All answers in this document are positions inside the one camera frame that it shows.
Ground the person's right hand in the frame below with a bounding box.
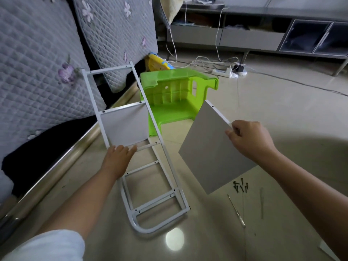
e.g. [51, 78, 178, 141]
[225, 119, 279, 166]

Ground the person's left hand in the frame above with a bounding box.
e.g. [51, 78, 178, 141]
[100, 144, 138, 180]

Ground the white metal frame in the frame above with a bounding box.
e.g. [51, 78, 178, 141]
[119, 137, 188, 232]
[83, 62, 191, 235]

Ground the white wooden board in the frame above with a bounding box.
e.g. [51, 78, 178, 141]
[99, 102, 151, 148]
[178, 100, 259, 195]
[318, 240, 341, 261]

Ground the person's right forearm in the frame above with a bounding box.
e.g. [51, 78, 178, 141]
[261, 152, 348, 261]

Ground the person's white shirt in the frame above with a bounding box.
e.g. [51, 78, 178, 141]
[3, 230, 86, 261]

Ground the pile of black screws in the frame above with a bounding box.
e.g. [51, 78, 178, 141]
[232, 178, 251, 194]

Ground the white power strip with plugs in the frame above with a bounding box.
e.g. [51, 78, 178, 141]
[233, 62, 249, 76]

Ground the long white power strip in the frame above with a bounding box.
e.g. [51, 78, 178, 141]
[211, 67, 236, 79]

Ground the green plastic stool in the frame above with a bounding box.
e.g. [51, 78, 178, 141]
[140, 69, 219, 136]

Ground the grey marble TV cabinet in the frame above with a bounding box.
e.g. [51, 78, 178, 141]
[163, 0, 348, 76]

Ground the yellow plastic basket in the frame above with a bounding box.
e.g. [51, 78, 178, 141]
[146, 53, 176, 72]

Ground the grey textured furniture cover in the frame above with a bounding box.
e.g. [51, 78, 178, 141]
[0, 0, 158, 177]

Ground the pile of pale cloth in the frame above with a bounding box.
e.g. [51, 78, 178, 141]
[160, 0, 187, 25]

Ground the chrome metal base rail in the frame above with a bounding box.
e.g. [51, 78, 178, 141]
[0, 81, 142, 237]

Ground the long dark cable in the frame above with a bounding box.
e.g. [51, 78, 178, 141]
[246, 70, 348, 97]

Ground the tangle of white cables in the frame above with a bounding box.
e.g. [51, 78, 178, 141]
[163, 8, 248, 79]

